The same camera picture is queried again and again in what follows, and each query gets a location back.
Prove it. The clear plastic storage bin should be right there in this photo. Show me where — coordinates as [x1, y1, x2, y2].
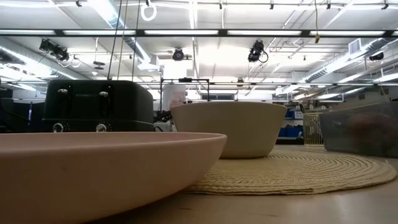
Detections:
[319, 101, 398, 159]

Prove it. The black ceiling camera cluster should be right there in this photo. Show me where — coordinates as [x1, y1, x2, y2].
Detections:
[39, 39, 71, 62]

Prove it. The round woven straw placemat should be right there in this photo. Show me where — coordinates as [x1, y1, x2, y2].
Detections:
[183, 148, 398, 196]

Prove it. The gold wire basket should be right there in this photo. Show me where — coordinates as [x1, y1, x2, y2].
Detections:
[303, 112, 324, 146]

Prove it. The yellow hanging cable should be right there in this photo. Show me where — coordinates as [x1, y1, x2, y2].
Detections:
[313, 0, 321, 44]

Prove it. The blue storage bin shelf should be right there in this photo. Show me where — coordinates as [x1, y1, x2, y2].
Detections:
[277, 108, 305, 138]

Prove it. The round black ceiling camera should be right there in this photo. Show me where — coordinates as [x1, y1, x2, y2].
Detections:
[172, 48, 185, 62]

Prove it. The white hanging ring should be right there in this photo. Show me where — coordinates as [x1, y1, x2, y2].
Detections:
[140, 2, 158, 22]

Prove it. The white cylinder container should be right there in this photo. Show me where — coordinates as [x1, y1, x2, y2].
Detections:
[162, 84, 187, 111]

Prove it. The black overhead frame bar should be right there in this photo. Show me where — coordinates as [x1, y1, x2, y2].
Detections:
[0, 29, 398, 39]

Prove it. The black toaster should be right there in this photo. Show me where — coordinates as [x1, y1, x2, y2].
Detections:
[42, 79, 155, 133]

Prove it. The silver ventilation duct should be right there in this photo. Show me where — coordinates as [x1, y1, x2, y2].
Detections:
[303, 37, 398, 84]
[88, 0, 160, 72]

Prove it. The black ceiling camera with cable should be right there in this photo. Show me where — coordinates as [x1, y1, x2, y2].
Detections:
[248, 39, 269, 63]

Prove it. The cream ceramic bowl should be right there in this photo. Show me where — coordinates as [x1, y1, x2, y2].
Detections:
[170, 101, 288, 159]

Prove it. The pink shallow plate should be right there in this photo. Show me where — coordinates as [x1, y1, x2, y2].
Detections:
[0, 131, 228, 224]

